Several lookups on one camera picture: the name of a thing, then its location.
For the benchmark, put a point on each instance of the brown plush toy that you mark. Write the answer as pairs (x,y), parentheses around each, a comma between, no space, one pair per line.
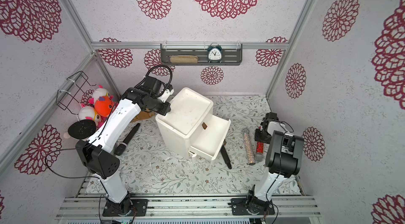
(143,116)

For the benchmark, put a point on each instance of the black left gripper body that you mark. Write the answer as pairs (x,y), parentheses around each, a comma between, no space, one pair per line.
(158,106)

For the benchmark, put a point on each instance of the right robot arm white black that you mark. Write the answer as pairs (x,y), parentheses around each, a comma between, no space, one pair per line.
(283,159)

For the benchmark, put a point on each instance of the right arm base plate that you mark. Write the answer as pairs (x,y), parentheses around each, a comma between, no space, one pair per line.
(252,207)

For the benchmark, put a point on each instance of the pink white plush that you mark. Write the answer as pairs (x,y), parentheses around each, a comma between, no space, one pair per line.
(89,113)
(99,92)

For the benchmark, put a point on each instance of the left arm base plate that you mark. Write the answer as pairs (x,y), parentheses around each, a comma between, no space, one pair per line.
(132,207)

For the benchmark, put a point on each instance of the grey wall shelf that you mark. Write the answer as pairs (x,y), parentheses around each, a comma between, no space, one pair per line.
(232,53)

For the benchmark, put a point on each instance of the pink white plush lower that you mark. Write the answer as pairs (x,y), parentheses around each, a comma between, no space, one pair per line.
(89,113)

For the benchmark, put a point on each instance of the black-haired doll striped shirt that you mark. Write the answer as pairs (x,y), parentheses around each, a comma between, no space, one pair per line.
(81,130)

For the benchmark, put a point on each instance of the white three-drawer cabinet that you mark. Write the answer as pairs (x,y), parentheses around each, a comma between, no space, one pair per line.
(181,126)

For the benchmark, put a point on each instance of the floral table mat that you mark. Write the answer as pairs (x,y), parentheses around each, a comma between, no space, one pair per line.
(147,166)

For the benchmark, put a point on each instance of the black wire wall basket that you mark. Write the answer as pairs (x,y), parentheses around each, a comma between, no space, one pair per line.
(78,92)

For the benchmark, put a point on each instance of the red glitter microphone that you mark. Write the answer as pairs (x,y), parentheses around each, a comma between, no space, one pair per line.
(259,154)

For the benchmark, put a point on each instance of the orange fish plush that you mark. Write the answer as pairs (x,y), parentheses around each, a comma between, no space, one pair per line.
(104,106)

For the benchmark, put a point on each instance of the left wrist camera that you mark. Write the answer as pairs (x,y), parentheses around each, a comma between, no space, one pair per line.
(156,88)

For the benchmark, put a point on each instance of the white drawer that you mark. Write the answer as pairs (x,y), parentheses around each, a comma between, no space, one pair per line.
(212,133)

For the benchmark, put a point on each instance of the silver glitter microphone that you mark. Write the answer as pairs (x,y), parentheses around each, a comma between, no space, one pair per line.
(248,146)

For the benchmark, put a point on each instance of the pink white plush upper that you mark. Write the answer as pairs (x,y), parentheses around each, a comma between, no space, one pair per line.
(99,92)

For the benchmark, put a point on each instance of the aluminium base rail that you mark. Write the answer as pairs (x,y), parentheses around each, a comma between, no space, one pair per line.
(195,206)

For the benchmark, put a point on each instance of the teal alarm clock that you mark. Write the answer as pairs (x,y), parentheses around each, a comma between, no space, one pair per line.
(215,54)

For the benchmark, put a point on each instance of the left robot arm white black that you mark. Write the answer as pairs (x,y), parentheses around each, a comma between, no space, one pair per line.
(96,153)

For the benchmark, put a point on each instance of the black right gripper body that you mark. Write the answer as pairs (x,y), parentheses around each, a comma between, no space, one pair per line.
(261,135)

